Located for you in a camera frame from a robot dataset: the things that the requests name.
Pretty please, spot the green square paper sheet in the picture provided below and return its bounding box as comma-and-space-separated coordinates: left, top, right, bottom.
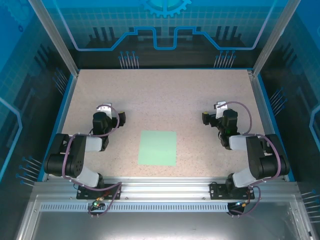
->
137, 130, 178, 167

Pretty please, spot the sheet metal tray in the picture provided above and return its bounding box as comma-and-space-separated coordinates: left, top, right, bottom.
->
13, 194, 318, 240

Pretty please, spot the right LED connector board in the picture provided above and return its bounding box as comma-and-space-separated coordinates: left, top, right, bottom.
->
233, 198, 251, 208

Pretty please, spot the led connector board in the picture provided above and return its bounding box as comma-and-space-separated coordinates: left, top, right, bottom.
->
233, 198, 251, 208
91, 196, 106, 210

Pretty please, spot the left LED connector board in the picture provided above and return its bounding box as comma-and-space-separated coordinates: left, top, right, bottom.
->
91, 196, 106, 210

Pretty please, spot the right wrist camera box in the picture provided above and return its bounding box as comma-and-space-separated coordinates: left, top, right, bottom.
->
215, 100, 230, 120

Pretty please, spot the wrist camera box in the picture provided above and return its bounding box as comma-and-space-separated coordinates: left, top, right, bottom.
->
96, 102, 113, 118
215, 100, 230, 120

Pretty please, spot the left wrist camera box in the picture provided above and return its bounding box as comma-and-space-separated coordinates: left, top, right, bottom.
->
96, 102, 113, 118

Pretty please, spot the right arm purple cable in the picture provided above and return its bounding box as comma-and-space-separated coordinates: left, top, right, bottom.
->
217, 100, 282, 217

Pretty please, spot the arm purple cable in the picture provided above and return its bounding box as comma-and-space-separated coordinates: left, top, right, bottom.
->
217, 100, 282, 217
61, 104, 123, 218

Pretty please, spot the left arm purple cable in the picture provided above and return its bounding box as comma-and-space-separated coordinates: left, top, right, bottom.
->
61, 104, 123, 218

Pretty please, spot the aluminium side rail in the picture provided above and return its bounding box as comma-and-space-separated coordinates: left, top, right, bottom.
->
246, 69, 287, 181

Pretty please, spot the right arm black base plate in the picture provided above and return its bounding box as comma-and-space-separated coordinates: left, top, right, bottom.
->
209, 182, 256, 201

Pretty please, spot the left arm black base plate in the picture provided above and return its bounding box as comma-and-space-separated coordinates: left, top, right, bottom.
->
76, 183, 123, 201

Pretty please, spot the aluminium mounting rail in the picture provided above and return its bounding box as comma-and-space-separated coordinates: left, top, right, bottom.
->
33, 175, 300, 199

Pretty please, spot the slotted grey cable duct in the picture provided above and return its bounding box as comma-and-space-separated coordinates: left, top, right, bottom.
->
39, 202, 232, 213

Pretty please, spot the left aluminium frame post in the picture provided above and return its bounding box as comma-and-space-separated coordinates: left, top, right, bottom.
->
27, 0, 81, 78

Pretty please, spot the aluminium frame post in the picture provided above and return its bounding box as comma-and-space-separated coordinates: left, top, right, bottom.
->
27, 0, 81, 78
251, 0, 303, 78

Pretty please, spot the right aluminium frame post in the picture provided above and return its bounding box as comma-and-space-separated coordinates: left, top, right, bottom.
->
251, 0, 303, 78

